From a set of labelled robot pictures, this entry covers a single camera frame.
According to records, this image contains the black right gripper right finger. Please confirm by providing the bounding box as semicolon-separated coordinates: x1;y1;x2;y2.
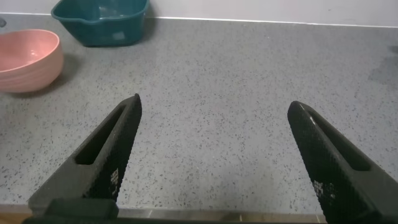
287;100;398;223

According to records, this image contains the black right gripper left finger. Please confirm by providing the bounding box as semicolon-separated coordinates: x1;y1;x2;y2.
27;93;143;215

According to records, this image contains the pink ribbed bowl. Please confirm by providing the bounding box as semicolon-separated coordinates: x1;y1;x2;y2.
0;29;65;94

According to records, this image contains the teal plastic basin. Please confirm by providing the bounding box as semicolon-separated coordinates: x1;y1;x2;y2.
50;0;150;48

